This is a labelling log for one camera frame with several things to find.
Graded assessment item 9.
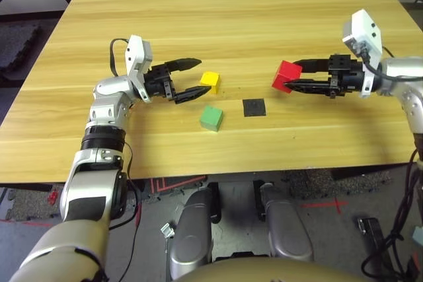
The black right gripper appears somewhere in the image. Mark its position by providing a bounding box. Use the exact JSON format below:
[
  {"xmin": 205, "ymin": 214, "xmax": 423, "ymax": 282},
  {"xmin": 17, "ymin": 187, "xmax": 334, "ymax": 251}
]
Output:
[{"xmin": 283, "ymin": 53, "xmax": 366, "ymax": 100}]

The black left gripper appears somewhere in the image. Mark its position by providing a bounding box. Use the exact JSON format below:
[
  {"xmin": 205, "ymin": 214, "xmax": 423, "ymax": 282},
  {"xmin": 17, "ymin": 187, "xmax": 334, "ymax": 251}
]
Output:
[{"xmin": 143, "ymin": 58, "xmax": 212, "ymax": 105}]

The yellow wooden block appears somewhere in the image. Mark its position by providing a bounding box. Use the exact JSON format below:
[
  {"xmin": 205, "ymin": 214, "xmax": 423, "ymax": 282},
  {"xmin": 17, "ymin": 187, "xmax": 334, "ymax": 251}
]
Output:
[{"xmin": 200, "ymin": 71, "xmax": 221, "ymax": 94}]

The red wooden block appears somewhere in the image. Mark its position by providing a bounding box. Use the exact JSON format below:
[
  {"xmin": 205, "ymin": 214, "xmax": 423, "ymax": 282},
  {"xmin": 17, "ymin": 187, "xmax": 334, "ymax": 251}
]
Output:
[{"xmin": 271, "ymin": 60, "xmax": 303, "ymax": 93}]

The green wooden block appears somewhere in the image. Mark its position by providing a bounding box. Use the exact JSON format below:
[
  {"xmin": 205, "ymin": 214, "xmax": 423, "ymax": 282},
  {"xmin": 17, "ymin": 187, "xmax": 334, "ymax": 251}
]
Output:
[{"xmin": 199, "ymin": 105, "xmax": 224, "ymax": 133}]

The black square marker patch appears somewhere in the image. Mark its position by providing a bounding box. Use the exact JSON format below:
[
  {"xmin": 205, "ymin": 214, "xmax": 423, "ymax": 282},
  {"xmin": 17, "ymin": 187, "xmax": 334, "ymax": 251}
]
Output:
[{"xmin": 243, "ymin": 98, "xmax": 267, "ymax": 118}]

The speckled grey foam mat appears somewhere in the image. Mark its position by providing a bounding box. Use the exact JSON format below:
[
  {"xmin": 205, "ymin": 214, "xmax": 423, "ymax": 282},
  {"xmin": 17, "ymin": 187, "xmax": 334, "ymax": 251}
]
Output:
[
  {"xmin": 287, "ymin": 168, "xmax": 393, "ymax": 199},
  {"xmin": 6, "ymin": 184, "xmax": 67, "ymax": 222}
]

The black mat with red lines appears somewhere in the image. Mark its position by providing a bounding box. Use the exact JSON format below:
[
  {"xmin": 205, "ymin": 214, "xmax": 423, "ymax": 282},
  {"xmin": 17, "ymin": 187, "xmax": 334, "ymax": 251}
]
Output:
[{"xmin": 150, "ymin": 175, "xmax": 208, "ymax": 194}]

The grey left robot thigh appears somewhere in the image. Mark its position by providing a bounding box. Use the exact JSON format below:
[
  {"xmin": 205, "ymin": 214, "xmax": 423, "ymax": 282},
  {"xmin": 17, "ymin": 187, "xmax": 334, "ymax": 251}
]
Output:
[{"xmin": 168, "ymin": 186, "xmax": 219, "ymax": 279}]

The grey robot thigh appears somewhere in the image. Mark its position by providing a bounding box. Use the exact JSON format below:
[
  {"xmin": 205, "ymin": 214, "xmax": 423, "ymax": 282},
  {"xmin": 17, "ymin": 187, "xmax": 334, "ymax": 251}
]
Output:
[
  {"xmin": 168, "ymin": 186, "xmax": 219, "ymax": 279},
  {"xmin": 259, "ymin": 182, "xmax": 314, "ymax": 263}
]

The grey right robot thigh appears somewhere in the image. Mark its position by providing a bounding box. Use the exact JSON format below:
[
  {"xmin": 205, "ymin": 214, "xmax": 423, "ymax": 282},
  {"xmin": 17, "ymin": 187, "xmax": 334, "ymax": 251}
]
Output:
[{"xmin": 259, "ymin": 182, "xmax": 314, "ymax": 263}]

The small silver metal clip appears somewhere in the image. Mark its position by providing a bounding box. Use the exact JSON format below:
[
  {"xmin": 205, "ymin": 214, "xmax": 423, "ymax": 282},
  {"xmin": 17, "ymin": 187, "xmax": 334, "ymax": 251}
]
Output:
[{"xmin": 160, "ymin": 223, "xmax": 175, "ymax": 239}]

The black box on floor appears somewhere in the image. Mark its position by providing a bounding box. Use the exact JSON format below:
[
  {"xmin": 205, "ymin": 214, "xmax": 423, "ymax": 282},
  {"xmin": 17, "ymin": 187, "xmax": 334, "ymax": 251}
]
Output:
[{"xmin": 356, "ymin": 217, "xmax": 386, "ymax": 248}]

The dark foam floor mat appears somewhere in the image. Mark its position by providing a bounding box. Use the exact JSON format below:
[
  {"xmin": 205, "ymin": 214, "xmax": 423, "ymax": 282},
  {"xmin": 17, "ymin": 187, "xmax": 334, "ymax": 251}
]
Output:
[{"xmin": 0, "ymin": 20, "xmax": 44, "ymax": 80}]

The tan robot torso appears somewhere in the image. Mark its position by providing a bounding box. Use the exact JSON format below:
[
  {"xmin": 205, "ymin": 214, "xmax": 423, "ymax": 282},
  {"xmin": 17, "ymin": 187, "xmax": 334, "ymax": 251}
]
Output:
[{"xmin": 171, "ymin": 257, "xmax": 367, "ymax": 282}]

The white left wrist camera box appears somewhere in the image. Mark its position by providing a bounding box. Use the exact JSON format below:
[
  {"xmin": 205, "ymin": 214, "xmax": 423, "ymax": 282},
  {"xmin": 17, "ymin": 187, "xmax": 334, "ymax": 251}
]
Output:
[{"xmin": 124, "ymin": 34, "xmax": 153, "ymax": 103}]

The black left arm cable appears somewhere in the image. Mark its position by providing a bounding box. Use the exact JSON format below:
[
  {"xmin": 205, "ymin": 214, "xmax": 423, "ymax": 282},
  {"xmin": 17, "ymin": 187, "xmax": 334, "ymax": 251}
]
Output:
[{"xmin": 108, "ymin": 38, "xmax": 143, "ymax": 282}]

